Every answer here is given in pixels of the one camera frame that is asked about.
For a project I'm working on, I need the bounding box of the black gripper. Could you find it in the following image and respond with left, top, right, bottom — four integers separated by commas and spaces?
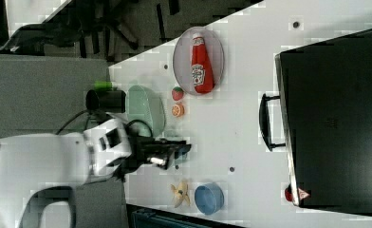
123, 136, 192, 175

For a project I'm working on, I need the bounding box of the black toaster oven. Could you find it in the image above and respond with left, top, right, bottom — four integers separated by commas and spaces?
273, 28, 372, 217

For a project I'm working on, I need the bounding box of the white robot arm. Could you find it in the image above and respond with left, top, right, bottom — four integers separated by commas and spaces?
0, 117, 191, 228

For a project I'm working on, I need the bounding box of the toy orange slice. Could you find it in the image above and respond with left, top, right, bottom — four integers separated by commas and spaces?
172, 104, 185, 117

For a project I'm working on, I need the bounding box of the toy strawberry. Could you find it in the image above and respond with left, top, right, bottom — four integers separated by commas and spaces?
172, 86, 184, 101

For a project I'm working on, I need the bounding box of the green perforated colander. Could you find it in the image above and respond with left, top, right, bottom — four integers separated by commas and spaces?
125, 85, 166, 137

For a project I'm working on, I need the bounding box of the blue bowl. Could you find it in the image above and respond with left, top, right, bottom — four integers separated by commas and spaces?
195, 182, 225, 216

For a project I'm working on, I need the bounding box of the red plush ketchup bottle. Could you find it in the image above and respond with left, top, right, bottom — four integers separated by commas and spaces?
191, 32, 214, 94

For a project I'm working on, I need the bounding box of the dark crate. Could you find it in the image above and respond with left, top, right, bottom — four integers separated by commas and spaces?
126, 204, 242, 228

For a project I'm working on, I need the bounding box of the black cylinder cup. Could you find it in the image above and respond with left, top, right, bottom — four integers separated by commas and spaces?
85, 90, 126, 113

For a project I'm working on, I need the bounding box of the grey round plate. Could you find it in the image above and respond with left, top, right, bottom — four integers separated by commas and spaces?
173, 27, 224, 95

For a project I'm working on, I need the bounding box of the green cup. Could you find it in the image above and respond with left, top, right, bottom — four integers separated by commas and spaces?
94, 81, 113, 91

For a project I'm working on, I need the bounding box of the red toy pepper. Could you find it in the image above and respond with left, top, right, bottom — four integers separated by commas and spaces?
284, 185, 293, 201

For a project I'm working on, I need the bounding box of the dark office chair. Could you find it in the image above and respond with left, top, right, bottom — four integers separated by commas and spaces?
0, 0, 182, 63

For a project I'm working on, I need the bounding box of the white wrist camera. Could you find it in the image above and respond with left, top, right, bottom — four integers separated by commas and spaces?
84, 119, 131, 167

